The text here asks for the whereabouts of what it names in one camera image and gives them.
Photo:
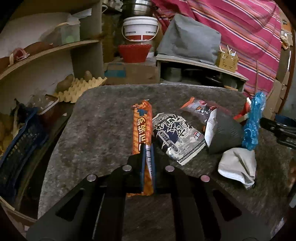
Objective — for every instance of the cardboard box with blue label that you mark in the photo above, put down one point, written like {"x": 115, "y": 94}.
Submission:
{"x": 118, "y": 73}

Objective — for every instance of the blue crushed plastic bottle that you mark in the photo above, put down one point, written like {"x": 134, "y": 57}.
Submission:
{"x": 251, "y": 128}

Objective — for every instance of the yellow egg tray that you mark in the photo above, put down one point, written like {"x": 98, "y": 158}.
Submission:
{"x": 77, "y": 88}

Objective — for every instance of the black white noodle packet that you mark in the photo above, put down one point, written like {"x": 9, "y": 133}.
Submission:
{"x": 178, "y": 139}

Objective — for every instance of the grey felt cover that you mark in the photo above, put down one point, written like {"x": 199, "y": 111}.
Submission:
{"x": 190, "y": 39}

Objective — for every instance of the black ribbed paper cup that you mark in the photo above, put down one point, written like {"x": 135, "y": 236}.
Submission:
{"x": 222, "y": 132}

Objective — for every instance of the white plastic bucket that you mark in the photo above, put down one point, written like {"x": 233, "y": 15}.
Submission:
{"x": 140, "y": 28}

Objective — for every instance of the stainless steel pot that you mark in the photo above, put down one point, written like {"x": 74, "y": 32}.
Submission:
{"x": 137, "y": 8}

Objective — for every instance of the woven chopstick holder box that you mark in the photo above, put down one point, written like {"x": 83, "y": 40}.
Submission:
{"x": 227, "y": 62}

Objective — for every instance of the orange snack wrapper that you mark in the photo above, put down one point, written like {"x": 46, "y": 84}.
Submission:
{"x": 142, "y": 144}

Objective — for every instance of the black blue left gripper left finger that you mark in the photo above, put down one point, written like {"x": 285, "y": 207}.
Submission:
{"x": 94, "y": 208}

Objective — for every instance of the grey low shelf table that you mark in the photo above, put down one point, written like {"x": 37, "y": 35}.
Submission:
{"x": 185, "y": 71}

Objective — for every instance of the white paper bag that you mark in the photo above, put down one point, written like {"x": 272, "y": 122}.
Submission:
{"x": 239, "y": 164}

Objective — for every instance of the red plastic basket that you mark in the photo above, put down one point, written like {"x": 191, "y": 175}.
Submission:
{"x": 134, "y": 53}

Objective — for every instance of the red striped curtain cloth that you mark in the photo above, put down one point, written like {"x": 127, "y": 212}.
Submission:
{"x": 249, "y": 28}

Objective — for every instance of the wooden shelf unit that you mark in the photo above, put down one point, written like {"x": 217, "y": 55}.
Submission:
{"x": 28, "y": 64}

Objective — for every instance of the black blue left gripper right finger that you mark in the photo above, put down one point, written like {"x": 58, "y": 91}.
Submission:
{"x": 203, "y": 210}

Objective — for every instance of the clear lidded plastic container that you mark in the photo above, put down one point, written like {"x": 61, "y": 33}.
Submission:
{"x": 63, "y": 33}

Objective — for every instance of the clear orange snack bag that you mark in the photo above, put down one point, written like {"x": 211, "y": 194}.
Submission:
{"x": 207, "y": 111}

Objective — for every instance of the dark blue plastic crate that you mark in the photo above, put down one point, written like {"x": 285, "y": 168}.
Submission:
{"x": 18, "y": 160}

